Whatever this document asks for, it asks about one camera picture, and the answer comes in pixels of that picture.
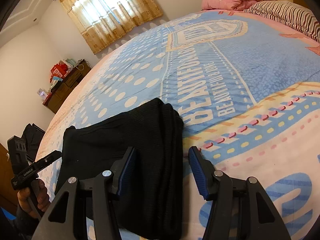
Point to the black pants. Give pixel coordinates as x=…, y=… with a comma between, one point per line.
x=148, y=200

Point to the brown wooden desk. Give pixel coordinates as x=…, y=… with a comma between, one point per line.
x=63, y=88

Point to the striped pillow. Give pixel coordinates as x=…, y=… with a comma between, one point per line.
x=290, y=14

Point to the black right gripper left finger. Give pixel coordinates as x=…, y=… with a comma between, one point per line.
x=66, y=216

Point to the red gift bag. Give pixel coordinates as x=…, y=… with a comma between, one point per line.
x=59, y=70

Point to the bed with patterned sheet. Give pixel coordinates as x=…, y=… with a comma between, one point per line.
x=247, y=90

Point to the white photo card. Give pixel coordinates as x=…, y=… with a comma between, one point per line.
x=42, y=93

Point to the person left hand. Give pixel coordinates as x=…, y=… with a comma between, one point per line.
x=43, y=201

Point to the beige window curtain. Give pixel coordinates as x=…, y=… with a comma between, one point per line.
x=103, y=22

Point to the black folding chair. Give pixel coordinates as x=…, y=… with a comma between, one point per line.
x=32, y=135

